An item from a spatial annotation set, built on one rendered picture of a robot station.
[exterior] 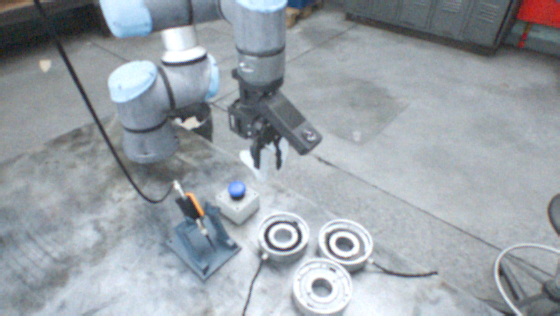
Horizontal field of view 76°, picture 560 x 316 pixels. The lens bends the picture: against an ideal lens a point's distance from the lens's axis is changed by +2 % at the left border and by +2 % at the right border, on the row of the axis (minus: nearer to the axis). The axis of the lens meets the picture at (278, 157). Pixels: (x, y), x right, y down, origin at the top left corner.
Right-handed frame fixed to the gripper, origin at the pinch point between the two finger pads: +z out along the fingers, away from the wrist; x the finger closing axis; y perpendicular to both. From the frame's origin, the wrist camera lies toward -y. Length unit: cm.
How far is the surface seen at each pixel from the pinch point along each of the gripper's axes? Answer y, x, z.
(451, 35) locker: 56, -321, 84
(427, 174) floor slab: -1, -135, 96
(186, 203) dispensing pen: 9.1, 14.2, 3.0
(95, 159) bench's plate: 52, 13, 16
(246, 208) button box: 6.2, 2.0, 12.9
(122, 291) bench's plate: 12.0, 29.6, 16.3
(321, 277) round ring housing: -15.8, 4.8, 13.5
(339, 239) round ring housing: -13.4, -5.3, 14.5
